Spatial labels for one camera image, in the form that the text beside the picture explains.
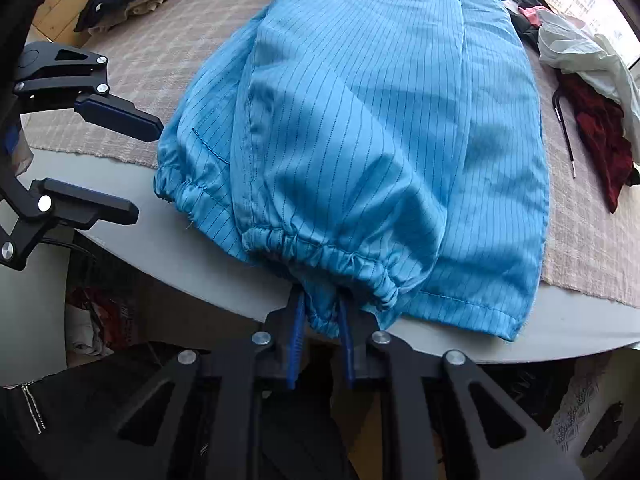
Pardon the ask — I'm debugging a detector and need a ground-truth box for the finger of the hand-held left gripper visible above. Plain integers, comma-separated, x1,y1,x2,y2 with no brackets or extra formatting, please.
12,44,165,143
0,177,141,272

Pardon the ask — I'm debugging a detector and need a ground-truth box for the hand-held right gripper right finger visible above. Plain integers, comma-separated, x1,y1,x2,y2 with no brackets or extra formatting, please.
337,292,586,480

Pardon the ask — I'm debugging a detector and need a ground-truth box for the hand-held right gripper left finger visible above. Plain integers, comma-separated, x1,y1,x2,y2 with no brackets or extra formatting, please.
50,287,307,480

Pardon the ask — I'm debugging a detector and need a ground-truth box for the blue striped jacket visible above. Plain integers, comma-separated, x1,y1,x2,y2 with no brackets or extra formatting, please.
152,0,551,343

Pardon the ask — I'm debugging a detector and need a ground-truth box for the pine wood board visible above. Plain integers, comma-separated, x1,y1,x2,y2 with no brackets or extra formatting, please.
27,0,131,46

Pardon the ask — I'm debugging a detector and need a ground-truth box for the pink plaid blanket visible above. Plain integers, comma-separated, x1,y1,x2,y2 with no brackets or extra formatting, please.
20,0,640,308

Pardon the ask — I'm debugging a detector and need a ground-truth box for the red and white bag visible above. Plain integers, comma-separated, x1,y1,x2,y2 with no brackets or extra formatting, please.
65,285,141,358

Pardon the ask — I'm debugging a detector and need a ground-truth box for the person's black zipped jacket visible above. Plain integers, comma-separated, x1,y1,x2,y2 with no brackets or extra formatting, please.
0,340,211,480

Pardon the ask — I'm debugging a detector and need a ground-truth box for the white lace cloth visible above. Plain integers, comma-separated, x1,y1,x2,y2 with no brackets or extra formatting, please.
542,355,631,461

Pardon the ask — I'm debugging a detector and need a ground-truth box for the dark red garment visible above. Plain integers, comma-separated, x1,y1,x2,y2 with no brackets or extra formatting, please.
557,70,640,215

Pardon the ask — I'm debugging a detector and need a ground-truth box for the dark grey garment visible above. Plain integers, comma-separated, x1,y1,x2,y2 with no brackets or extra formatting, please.
507,0,551,53

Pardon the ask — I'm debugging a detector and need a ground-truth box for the white shirt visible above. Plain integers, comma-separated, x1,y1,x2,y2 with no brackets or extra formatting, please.
537,7,640,151

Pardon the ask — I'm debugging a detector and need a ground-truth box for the pink garment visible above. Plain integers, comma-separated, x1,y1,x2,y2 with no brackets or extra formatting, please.
517,5,553,31

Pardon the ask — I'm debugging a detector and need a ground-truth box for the black cable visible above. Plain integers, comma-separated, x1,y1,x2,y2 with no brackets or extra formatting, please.
35,237,98,261

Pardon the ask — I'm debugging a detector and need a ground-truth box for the black drawstring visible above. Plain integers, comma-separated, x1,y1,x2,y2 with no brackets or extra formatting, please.
551,87,578,180

